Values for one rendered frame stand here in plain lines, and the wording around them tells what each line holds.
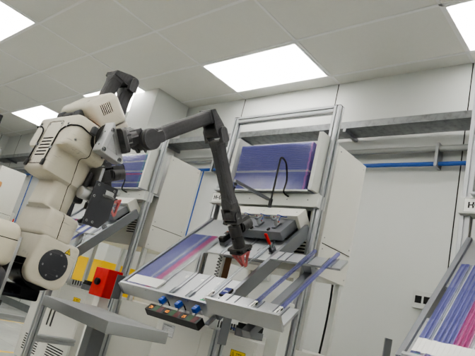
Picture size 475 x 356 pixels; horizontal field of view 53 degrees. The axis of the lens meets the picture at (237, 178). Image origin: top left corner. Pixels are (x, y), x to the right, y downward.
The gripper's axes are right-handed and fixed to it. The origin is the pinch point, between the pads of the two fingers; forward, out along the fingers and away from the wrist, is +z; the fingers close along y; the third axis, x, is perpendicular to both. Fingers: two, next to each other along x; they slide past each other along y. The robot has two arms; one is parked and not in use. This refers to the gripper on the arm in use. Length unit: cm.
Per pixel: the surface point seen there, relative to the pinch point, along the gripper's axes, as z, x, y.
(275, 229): -6.8, -24.6, -1.8
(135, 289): 3, 30, 46
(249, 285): 4.1, 9.6, -9.6
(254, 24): -117, -185, 109
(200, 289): 2.7, 20.4, 9.9
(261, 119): -53, -83, 39
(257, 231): -6.3, -22.9, 8.3
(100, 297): 17, 26, 92
